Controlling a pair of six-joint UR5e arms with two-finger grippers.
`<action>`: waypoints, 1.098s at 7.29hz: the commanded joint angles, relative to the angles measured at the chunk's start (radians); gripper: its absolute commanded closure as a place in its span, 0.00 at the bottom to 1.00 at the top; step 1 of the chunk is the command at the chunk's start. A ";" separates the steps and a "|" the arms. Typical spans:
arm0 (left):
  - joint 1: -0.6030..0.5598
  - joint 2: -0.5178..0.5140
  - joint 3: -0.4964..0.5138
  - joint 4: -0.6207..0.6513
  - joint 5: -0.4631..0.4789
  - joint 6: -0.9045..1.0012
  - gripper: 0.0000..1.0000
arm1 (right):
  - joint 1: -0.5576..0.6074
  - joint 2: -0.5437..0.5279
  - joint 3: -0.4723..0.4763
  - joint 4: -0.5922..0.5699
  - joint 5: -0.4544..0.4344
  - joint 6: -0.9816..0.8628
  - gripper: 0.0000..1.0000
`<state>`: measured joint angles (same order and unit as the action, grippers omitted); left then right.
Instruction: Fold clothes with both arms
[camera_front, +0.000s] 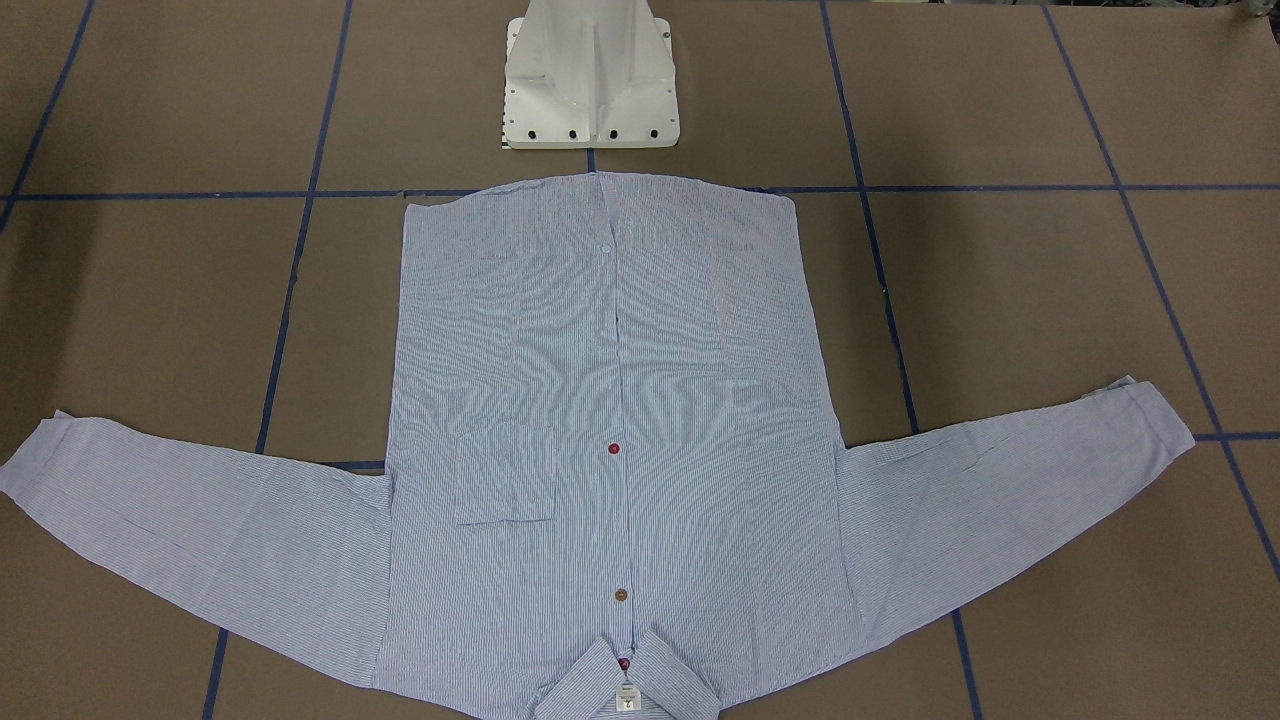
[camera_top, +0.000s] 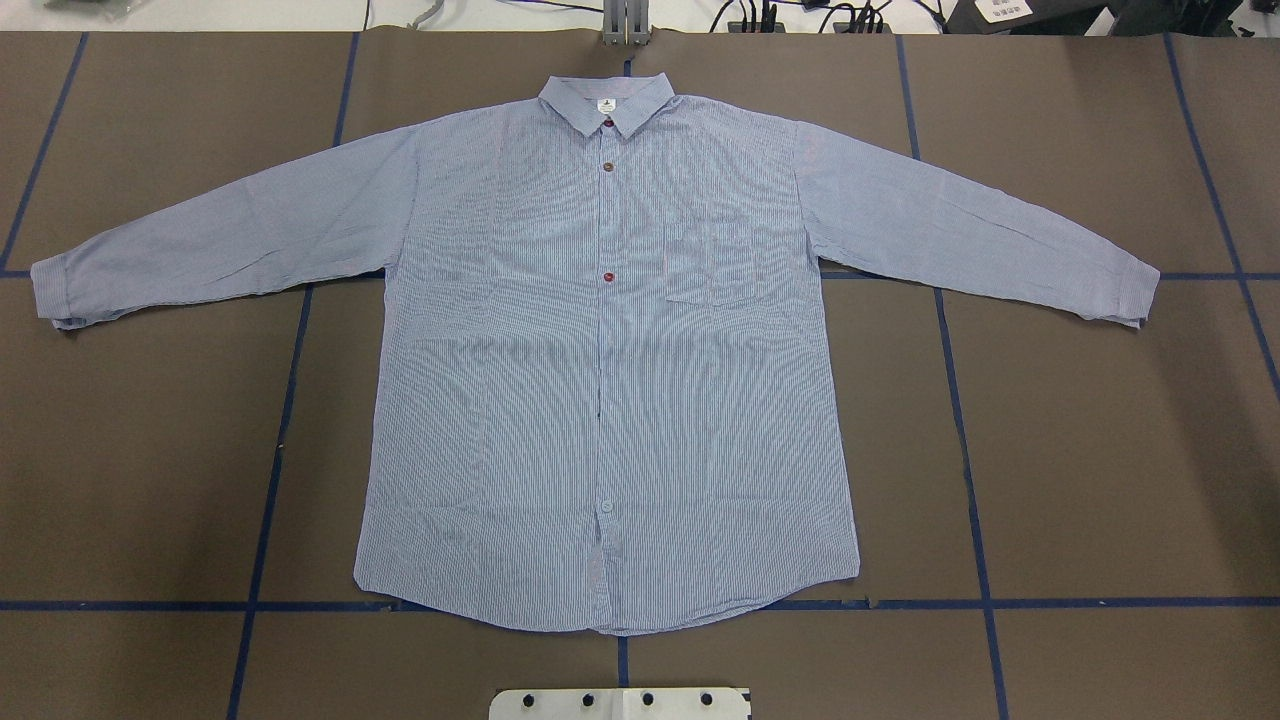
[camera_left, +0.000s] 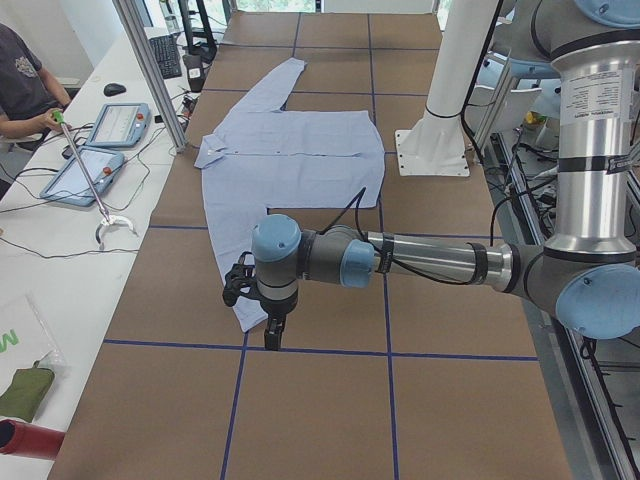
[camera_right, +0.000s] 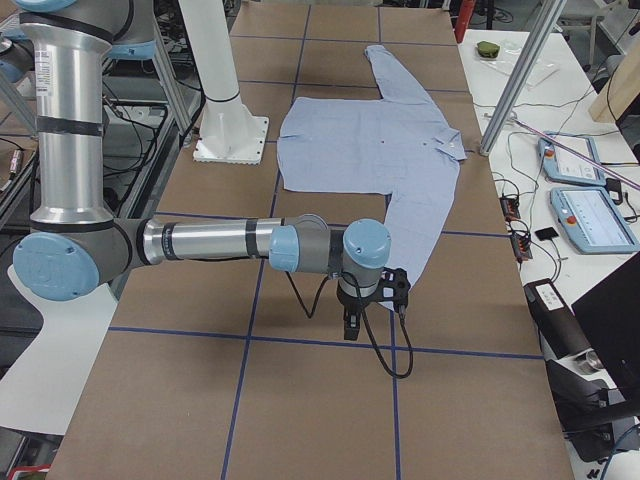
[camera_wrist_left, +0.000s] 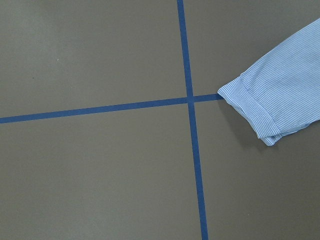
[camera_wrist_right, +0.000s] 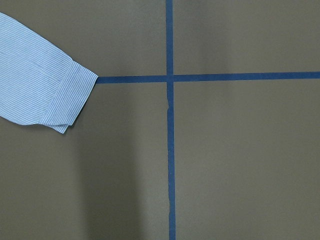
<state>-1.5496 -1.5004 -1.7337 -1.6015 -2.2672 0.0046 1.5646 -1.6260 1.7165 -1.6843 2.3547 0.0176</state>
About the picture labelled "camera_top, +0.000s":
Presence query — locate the light blue striped shirt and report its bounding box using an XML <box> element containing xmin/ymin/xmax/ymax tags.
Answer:
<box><xmin>29</xmin><ymin>74</ymin><xmax>1161</xmax><ymax>635</ymax></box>

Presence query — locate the brown paper table cover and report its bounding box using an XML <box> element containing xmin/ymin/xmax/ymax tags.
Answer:
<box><xmin>3</xmin><ymin>27</ymin><xmax>1277</xmax><ymax>719</ymax></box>

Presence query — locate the black device with label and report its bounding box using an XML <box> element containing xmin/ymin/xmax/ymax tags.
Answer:
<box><xmin>943</xmin><ymin>1</ymin><xmax>1108</xmax><ymax>36</ymax></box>

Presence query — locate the grey aluminium frame post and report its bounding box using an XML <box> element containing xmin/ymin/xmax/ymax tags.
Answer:
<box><xmin>602</xmin><ymin>0</ymin><xmax>652</xmax><ymax>46</ymax></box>

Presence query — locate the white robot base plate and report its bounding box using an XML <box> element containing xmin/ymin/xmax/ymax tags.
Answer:
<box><xmin>488</xmin><ymin>687</ymin><xmax>753</xmax><ymax>719</ymax></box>

